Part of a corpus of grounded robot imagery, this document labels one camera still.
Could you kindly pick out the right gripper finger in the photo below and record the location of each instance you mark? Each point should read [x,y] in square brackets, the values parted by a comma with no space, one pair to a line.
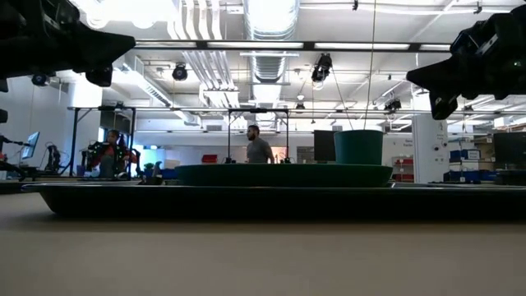
[435,82]
[437,66]

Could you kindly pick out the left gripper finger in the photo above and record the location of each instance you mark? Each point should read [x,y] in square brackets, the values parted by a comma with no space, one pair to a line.
[102,51]
[98,35]

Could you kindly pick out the green plastic cup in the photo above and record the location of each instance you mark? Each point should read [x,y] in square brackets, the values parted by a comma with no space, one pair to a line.
[357,148]

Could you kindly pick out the green plastic plate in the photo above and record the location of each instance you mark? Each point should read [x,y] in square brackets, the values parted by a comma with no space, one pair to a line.
[283,176]

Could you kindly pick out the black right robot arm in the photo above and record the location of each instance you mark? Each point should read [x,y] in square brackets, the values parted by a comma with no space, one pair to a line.
[518,49]

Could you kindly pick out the black background robot arm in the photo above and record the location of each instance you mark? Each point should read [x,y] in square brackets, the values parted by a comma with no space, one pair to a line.
[53,158]

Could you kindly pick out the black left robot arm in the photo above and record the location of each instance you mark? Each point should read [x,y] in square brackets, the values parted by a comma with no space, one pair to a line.
[8,37]

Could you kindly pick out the dark green serving tray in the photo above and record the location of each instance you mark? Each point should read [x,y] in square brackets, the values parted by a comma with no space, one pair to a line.
[246,203]

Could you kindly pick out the black ceiling spotlight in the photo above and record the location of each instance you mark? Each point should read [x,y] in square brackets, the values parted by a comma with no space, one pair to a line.
[322,67]
[179,72]
[392,104]
[39,79]

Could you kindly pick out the white pillar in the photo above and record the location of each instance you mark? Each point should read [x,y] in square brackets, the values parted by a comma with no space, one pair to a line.
[429,156]

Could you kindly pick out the blue storage bin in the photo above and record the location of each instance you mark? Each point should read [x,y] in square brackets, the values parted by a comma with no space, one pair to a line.
[464,155]
[468,177]

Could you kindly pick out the red storage bin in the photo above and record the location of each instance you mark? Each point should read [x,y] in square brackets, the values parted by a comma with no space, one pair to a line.
[209,158]
[404,161]

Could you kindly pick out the black computer monitor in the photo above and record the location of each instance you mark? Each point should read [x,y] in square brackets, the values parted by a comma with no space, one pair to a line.
[324,146]
[509,148]

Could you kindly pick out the person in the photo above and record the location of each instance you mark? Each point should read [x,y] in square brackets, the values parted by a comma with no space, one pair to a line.
[259,152]
[109,158]

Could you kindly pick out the lit computer monitor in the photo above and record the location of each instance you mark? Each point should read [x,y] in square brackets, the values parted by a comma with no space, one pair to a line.
[31,144]

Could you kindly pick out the black overhead light bar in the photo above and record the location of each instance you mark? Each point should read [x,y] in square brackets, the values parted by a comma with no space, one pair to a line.
[309,45]

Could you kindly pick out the black metal workstation frame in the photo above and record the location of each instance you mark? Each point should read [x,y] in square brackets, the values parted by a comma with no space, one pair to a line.
[75,144]
[259,110]

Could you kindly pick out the silver round ceiling duct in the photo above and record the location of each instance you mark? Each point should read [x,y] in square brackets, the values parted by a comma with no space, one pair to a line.
[269,61]

